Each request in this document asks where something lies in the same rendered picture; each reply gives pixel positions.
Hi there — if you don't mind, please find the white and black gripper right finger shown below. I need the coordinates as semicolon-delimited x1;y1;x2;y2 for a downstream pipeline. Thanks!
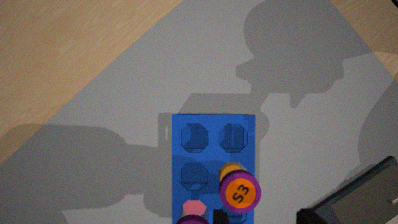
296;208;328;224

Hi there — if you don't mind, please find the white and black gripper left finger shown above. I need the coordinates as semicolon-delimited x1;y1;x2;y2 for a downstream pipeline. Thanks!
213;209;229;224

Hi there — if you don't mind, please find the purple-capped tube with orange label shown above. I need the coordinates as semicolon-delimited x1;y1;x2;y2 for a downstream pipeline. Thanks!
176;200;209;224

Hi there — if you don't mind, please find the grey bench mat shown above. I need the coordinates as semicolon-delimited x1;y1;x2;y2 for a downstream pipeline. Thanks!
0;0;398;224

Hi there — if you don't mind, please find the blue tube rack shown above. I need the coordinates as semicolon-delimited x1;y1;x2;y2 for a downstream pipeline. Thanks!
172;114;255;224

